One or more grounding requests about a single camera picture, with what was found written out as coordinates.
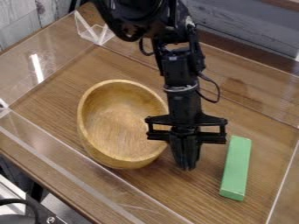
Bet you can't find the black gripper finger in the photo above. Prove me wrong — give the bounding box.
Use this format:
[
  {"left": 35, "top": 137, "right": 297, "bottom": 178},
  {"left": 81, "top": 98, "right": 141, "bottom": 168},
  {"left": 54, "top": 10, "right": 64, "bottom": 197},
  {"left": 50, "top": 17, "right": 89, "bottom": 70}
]
[
  {"left": 186, "top": 136, "right": 201, "bottom": 170},
  {"left": 169, "top": 136, "right": 188, "bottom": 170}
]

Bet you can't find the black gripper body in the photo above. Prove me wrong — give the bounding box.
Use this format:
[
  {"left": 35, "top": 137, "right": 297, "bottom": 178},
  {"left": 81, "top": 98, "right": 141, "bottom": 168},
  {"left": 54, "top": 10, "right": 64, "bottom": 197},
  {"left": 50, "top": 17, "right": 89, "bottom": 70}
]
[{"left": 144, "top": 87, "right": 228, "bottom": 144}]

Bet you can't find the green rectangular block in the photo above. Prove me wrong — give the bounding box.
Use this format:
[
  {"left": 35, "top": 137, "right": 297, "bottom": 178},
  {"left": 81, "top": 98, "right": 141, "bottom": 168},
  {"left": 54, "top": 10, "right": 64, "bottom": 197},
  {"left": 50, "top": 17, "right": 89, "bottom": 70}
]
[{"left": 218, "top": 136, "right": 252, "bottom": 201}]

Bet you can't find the brown wooden bowl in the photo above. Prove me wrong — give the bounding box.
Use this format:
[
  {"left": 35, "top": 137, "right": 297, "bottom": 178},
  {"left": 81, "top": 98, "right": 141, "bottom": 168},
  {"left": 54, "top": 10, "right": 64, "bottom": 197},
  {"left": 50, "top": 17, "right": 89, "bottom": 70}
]
[{"left": 77, "top": 80, "right": 166, "bottom": 169}]

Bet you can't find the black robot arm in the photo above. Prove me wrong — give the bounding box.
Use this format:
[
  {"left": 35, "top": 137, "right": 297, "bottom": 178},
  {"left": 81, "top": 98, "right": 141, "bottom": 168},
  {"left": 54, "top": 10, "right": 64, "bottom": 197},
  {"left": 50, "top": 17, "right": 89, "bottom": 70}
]
[{"left": 89, "top": 0, "right": 228, "bottom": 170}]

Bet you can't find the clear acrylic corner bracket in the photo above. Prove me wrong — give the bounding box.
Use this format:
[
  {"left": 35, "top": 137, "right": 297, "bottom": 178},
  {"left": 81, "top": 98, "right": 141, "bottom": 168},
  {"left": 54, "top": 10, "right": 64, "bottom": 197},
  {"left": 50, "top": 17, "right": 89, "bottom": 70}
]
[{"left": 73, "top": 11, "right": 116, "bottom": 46}]

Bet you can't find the black metal table bracket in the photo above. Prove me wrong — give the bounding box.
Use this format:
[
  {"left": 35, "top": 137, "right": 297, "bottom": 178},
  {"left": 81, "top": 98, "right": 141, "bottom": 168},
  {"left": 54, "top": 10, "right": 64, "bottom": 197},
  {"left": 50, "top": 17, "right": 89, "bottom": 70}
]
[{"left": 25, "top": 194, "right": 68, "bottom": 224}]

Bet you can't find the black cable bottom left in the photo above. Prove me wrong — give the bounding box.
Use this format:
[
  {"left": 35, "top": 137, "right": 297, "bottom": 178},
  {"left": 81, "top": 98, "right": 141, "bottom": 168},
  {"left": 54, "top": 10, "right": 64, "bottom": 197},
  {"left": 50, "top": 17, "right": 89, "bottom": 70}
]
[{"left": 0, "top": 198, "right": 42, "bottom": 224}]

